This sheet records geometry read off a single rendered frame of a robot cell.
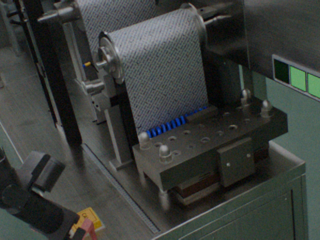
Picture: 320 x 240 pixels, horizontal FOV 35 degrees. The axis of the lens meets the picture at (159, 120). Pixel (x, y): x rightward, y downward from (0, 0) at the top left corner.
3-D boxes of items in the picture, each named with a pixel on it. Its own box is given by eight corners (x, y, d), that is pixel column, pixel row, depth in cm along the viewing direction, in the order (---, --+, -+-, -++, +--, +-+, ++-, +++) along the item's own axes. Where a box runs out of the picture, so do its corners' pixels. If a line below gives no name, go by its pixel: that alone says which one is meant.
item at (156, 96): (138, 137, 143) (124, 79, 134) (208, 107, 151) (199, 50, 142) (139, 139, 143) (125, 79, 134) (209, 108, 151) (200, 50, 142)
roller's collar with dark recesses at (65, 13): (56, 22, 155) (50, 2, 152) (74, 16, 157) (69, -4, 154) (62, 27, 150) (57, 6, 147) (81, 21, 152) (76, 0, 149)
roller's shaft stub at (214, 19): (190, 33, 148) (188, 19, 146) (210, 25, 150) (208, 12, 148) (198, 37, 144) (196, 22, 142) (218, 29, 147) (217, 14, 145)
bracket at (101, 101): (108, 164, 156) (83, 75, 141) (127, 156, 158) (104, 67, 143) (114, 172, 152) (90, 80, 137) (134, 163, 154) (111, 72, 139)
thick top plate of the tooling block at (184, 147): (136, 164, 141) (132, 145, 138) (253, 111, 154) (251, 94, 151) (163, 192, 128) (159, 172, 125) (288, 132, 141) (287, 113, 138)
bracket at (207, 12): (191, 16, 146) (190, 10, 145) (208, 10, 148) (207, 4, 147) (200, 20, 142) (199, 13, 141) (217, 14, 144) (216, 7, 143)
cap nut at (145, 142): (137, 146, 137) (134, 132, 135) (149, 141, 139) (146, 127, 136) (143, 151, 134) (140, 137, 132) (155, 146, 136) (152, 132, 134)
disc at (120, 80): (106, 74, 146) (93, 25, 139) (107, 74, 146) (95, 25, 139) (127, 91, 134) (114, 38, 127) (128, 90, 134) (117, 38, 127)
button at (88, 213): (68, 224, 135) (66, 217, 133) (92, 213, 137) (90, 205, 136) (77, 239, 129) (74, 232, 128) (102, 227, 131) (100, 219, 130)
